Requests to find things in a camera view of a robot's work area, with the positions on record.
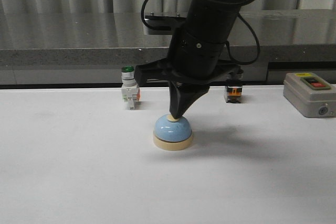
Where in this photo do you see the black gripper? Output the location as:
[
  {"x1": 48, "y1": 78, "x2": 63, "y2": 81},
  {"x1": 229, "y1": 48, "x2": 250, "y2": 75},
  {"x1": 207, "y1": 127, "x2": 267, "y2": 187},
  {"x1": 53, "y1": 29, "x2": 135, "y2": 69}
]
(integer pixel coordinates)
[{"x1": 134, "y1": 28, "x2": 241, "y2": 119}]

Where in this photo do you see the blue and cream desk bell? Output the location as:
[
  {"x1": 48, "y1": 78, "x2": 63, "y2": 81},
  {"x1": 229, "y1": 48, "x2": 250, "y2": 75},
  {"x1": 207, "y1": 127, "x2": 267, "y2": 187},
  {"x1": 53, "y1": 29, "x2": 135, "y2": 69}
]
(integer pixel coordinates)
[{"x1": 153, "y1": 114, "x2": 193, "y2": 151}]

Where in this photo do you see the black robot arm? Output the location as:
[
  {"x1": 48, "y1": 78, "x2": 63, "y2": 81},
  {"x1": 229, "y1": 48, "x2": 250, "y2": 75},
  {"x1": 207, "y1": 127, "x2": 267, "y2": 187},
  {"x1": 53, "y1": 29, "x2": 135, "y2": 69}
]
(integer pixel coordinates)
[{"x1": 134, "y1": 0, "x2": 255, "y2": 119}]

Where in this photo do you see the grey stone counter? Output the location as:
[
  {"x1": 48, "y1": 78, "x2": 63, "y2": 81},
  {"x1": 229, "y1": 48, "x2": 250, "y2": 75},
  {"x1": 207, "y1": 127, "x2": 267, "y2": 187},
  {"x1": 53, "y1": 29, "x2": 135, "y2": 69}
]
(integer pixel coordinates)
[{"x1": 1, "y1": 9, "x2": 335, "y2": 88}]

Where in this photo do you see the green pushbutton switch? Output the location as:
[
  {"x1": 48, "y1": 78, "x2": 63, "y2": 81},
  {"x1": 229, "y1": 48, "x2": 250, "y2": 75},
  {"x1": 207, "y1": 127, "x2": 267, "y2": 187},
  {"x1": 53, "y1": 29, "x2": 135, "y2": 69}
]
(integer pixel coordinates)
[{"x1": 121, "y1": 66, "x2": 140, "y2": 110}]

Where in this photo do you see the black rotary selector switch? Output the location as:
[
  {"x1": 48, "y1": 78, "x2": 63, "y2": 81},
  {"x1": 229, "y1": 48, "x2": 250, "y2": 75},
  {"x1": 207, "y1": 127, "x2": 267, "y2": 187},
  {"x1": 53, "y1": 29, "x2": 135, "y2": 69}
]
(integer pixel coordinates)
[{"x1": 224, "y1": 74, "x2": 243, "y2": 103}]

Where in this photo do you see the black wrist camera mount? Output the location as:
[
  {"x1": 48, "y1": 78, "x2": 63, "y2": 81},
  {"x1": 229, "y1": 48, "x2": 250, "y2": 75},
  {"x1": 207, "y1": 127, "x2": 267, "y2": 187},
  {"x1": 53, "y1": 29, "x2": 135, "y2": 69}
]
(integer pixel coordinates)
[{"x1": 143, "y1": 14, "x2": 186, "y2": 35}]

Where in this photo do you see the grey on-off switch box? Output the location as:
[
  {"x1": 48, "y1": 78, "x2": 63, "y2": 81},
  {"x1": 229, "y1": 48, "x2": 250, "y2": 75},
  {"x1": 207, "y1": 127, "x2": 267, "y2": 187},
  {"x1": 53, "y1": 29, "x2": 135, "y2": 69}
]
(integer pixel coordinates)
[{"x1": 283, "y1": 72, "x2": 335, "y2": 118}]

